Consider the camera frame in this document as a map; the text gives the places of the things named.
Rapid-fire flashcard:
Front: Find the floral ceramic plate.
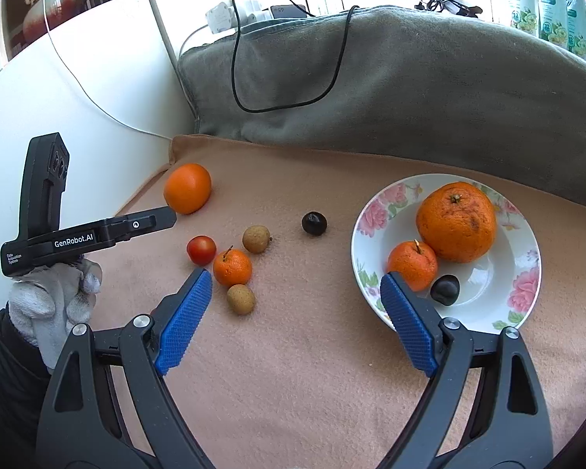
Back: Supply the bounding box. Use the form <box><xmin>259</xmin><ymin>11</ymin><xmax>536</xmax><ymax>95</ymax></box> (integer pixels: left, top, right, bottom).
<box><xmin>350</xmin><ymin>174</ymin><xmax>542</xmax><ymax>335</ymax></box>

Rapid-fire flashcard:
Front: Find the dark plum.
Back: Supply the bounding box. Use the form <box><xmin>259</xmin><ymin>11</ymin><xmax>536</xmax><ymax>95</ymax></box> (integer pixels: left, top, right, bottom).
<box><xmin>430</xmin><ymin>274</ymin><xmax>460</xmax><ymax>306</ymax></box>
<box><xmin>302</xmin><ymin>211</ymin><xmax>327</xmax><ymax>236</ymax></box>

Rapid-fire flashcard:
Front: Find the grey folded blanket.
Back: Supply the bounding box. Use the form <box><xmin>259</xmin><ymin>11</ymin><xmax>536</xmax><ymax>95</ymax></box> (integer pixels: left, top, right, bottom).
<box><xmin>179</xmin><ymin>6</ymin><xmax>586</xmax><ymax>206</ymax></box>

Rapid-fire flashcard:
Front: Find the left gloved hand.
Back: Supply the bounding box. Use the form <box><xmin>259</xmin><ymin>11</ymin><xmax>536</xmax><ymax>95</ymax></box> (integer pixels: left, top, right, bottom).
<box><xmin>8</xmin><ymin>258</ymin><xmax>102</xmax><ymax>372</ymax></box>

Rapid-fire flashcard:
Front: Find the rough large orange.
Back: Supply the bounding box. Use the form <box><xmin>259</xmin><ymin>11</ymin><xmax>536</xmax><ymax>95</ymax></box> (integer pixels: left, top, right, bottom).
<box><xmin>416</xmin><ymin>182</ymin><xmax>497</xmax><ymax>264</ymax></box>

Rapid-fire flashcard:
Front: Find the brown longan fruit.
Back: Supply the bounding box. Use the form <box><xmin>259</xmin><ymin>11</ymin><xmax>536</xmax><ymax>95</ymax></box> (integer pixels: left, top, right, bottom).
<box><xmin>226</xmin><ymin>284</ymin><xmax>256</xmax><ymax>315</ymax></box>
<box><xmin>242</xmin><ymin>224</ymin><xmax>272</xmax><ymax>254</ymax></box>

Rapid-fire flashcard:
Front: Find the white power strip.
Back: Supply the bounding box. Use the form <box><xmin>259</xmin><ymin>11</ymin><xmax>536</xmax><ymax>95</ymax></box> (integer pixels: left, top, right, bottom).
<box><xmin>205</xmin><ymin>0</ymin><xmax>274</xmax><ymax>34</ymax></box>

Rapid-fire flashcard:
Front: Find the smooth large orange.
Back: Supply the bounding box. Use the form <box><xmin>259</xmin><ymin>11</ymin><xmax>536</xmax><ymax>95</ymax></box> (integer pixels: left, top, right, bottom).
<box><xmin>164</xmin><ymin>163</ymin><xmax>213</xmax><ymax>215</ymax></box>

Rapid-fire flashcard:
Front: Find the black cable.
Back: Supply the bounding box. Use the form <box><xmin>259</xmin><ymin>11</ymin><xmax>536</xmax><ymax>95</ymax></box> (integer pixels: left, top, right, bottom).
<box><xmin>229</xmin><ymin>0</ymin><xmax>361</xmax><ymax>115</ymax></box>

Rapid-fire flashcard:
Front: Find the pink table blanket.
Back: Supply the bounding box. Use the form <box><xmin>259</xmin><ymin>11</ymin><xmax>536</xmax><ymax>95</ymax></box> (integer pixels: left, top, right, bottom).
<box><xmin>92</xmin><ymin>136</ymin><xmax>586</xmax><ymax>468</ymax></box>

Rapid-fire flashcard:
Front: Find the black power adapter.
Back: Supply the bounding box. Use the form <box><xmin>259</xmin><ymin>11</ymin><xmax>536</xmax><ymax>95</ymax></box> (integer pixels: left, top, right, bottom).
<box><xmin>269</xmin><ymin>4</ymin><xmax>308</xmax><ymax>19</ymax></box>

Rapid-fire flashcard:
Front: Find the black camera module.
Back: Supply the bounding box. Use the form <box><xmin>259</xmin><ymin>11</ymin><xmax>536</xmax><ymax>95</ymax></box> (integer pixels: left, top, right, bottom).
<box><xmin>18</xmin><ymin>132</ymin><xmax>70</xmax><ymax>239</ymax></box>

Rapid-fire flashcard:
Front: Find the red cherry tomato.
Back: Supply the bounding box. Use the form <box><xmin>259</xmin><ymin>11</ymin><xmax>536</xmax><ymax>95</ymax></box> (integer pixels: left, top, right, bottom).
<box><xmin>186</xmin><ymin>235</ymin><xmax>217</xmax><ymax>267</ymax></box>

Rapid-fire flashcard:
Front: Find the small mandarin with stem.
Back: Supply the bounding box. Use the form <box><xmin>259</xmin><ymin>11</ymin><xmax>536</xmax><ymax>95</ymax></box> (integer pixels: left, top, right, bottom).
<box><xmin>213</xmin><ymin>247</ymin><xmax>253</xmax><ymax>288</ymax></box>

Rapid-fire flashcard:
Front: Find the small round mandarin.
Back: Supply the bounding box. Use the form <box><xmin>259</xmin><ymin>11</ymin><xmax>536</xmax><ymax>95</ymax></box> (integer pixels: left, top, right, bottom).
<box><xmin>386</xmin><ymin>239</ymin><xmax>438</xmax><ymax>292</ymax></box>

